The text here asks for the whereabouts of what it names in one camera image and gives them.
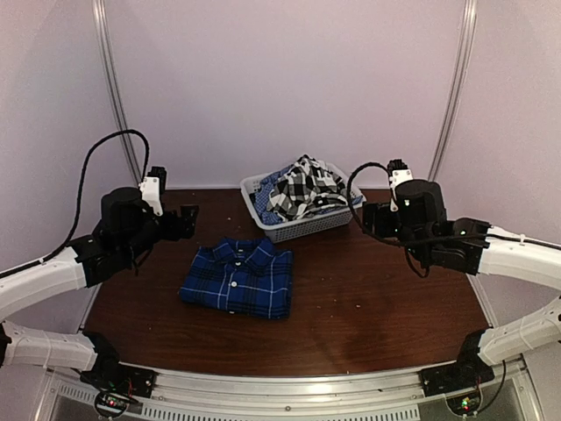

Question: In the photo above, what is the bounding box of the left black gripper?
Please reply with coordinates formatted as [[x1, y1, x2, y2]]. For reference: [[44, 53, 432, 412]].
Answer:
[[121, 203, 198, 262]]

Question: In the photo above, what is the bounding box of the blue plaid shirt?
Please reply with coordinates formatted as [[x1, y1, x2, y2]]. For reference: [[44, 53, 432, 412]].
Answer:
[[179, 238, 294, 320]]

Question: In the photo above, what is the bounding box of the white plastic laundry basket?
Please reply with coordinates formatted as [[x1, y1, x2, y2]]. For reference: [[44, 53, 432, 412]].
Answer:
[[239, 174, 352, 244]]

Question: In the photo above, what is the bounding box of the black white checked shirt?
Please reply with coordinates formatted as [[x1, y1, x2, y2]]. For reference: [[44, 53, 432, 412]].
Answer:
[[266, 154, 348, 222]]

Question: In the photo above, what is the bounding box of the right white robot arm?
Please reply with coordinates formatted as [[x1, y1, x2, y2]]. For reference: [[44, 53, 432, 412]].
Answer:
[[360, 177, 560, 388]]

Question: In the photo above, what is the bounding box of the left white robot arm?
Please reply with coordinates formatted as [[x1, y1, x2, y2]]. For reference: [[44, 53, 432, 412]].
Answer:
[[1, 187, 199, 389]]

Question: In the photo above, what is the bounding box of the light blue checked shirt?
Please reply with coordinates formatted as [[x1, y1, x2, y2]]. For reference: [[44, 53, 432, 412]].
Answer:
[[253, 166, 363, 225]]

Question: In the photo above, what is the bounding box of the right circuit board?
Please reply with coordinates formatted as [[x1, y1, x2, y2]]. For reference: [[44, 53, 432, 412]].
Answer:
[[446, 394, 482, 417]]

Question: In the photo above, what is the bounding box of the circuit board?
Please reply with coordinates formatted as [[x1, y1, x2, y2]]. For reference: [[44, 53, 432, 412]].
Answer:
[[446, 394, 482, 417], [94, 392, 129, 417]]

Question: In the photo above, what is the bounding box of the left circuit board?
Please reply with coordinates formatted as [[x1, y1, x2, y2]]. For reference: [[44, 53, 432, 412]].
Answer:
[[94, 392, 129, 417]]

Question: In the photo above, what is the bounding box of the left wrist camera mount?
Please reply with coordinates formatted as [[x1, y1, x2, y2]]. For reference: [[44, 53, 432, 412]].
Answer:
[[138, 166, 167, 217]]

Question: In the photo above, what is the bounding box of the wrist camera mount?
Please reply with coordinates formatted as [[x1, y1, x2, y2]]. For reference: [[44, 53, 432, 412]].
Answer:
[[387, 159, 413, 212], [138, 166, 167, 217]]

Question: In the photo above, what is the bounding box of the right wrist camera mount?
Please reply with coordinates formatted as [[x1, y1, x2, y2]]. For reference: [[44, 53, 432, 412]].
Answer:
[[387, 159, 413, 212]]

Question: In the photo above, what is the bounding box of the right aluminium frame post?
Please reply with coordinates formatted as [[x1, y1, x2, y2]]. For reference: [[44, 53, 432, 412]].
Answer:
[[429, 0, 478, 182]]

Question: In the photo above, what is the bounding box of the aluminium frame post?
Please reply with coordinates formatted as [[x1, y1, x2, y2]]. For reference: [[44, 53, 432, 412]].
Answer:
[[92, 0, 142, 184], [429, 0, 478, 182]]

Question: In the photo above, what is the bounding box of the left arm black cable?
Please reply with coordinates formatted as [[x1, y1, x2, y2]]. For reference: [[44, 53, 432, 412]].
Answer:
[[41, 129, 151, 264]]

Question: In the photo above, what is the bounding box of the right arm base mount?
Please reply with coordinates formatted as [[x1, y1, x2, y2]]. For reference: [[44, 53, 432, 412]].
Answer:
[[420, 363, 494, 397]]

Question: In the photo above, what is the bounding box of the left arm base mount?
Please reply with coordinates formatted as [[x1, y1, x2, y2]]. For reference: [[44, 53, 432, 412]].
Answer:
[[78, 364, 156, 398]]

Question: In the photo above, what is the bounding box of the aluminium front rail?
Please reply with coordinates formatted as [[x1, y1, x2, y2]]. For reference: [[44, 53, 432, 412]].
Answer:
[[43, 357, 534, 421]]

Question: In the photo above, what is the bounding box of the left aluminium frame post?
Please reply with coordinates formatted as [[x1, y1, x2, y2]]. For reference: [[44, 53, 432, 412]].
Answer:
[[92, 0, 142, 184]]

